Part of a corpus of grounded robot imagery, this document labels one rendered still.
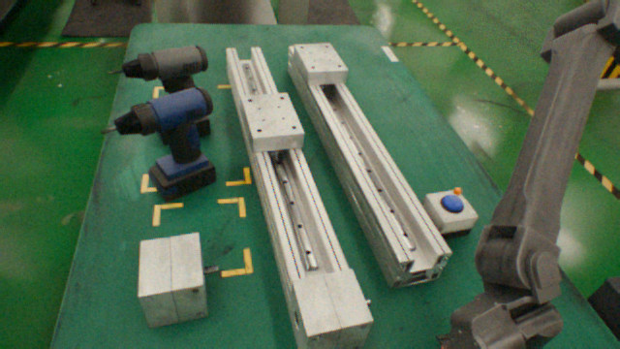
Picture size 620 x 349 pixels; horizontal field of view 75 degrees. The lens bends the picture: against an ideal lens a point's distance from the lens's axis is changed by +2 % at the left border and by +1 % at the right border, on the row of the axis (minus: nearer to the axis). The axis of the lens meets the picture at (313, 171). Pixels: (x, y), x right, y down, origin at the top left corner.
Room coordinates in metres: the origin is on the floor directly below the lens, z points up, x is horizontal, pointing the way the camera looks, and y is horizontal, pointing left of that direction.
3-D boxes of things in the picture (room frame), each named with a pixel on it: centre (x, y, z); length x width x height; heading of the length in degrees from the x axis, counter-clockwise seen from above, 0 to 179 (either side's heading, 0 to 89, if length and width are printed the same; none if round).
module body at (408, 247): (0.80, -0.07, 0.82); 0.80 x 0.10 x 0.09; 21
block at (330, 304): (0.32, -0.06, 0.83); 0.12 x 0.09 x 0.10; 111
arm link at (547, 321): (0.26, -0.28, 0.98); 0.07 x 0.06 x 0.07; 120
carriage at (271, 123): (0.73, 0.11, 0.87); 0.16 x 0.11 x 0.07; 21
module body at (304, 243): (0.73, 0.11, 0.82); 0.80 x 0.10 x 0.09; 21
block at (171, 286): (0.35, 0.19, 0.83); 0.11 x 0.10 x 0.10; 111
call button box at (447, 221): (0.58, -0.28, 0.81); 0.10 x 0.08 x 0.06; 111
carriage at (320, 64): (1.03, 0.02, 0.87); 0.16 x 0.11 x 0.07; 21
